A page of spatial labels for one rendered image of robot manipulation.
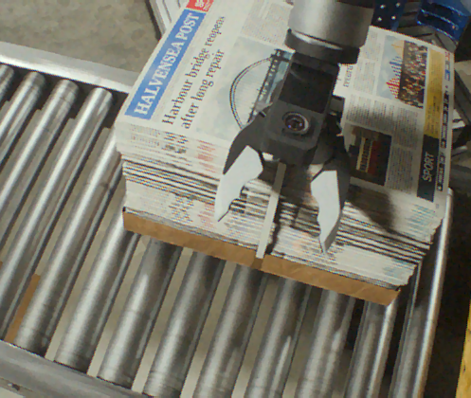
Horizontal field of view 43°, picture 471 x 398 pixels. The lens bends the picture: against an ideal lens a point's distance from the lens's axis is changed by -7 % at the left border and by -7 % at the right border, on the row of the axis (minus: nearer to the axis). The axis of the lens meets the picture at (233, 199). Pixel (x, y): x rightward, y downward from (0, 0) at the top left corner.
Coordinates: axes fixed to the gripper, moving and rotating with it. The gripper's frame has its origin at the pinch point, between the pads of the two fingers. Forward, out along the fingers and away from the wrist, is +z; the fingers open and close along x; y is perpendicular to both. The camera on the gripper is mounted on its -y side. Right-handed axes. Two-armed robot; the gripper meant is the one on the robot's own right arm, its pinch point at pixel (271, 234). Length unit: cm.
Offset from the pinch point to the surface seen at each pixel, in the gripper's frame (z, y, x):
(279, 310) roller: 19.1, 15.1, -3.3
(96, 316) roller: 23.9, 7.5, 19.9
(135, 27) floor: 19, 156, 72
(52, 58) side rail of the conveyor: 1, 40, 46
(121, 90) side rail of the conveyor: 2.6, 37.7, 31.1
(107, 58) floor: 28, 141, 75
